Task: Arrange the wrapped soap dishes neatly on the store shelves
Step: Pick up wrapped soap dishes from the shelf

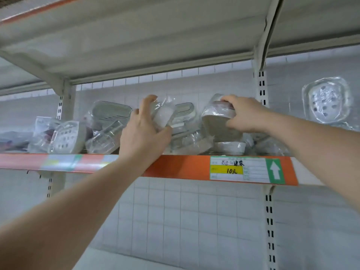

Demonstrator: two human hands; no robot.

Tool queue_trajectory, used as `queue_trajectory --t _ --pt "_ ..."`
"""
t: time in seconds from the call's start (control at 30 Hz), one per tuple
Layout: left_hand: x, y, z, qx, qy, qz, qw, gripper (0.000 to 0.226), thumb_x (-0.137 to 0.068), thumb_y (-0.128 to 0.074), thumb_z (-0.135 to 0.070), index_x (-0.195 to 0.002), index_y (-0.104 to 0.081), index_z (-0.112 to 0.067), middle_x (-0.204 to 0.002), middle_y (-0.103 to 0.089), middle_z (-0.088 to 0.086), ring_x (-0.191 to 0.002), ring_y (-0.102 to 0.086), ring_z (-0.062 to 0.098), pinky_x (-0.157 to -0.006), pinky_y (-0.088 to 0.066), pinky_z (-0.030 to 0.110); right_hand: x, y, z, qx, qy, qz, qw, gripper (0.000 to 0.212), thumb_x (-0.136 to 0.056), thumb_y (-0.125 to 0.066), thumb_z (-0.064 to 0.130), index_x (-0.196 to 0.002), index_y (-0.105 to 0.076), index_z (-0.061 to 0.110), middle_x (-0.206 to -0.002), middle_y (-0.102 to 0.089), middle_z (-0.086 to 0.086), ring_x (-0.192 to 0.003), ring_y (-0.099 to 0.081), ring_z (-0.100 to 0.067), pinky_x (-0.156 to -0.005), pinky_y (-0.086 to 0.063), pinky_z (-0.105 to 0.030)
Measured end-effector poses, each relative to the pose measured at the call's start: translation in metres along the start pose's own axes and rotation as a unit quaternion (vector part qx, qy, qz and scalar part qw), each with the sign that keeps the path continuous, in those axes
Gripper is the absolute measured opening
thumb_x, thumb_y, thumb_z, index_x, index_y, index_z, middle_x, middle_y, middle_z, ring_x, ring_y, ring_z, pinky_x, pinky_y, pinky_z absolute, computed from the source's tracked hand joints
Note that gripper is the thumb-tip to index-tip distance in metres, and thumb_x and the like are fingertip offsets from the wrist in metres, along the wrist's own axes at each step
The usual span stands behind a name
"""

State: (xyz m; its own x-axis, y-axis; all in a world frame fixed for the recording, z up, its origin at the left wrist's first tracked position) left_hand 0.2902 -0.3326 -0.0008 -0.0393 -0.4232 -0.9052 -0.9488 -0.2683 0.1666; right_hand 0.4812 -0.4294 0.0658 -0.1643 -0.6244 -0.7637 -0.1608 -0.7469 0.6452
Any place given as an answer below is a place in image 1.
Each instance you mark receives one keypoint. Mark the person's right hand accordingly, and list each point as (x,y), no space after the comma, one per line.
(253,116)

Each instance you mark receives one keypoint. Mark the orange metal store shelving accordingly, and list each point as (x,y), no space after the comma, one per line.
(180,166)

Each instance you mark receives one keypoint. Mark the person's left hand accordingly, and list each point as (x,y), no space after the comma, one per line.
(140,140)

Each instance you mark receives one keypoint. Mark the person's right forearm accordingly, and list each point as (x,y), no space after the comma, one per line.
(320,154)

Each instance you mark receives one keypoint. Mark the soap dishes shelf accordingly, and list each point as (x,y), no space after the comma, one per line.
(112,112)

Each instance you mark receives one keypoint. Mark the person's left forearm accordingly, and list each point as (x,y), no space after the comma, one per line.
(67,216)

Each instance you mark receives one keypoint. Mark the white label green arrow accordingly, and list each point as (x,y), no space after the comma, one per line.
(247,168)

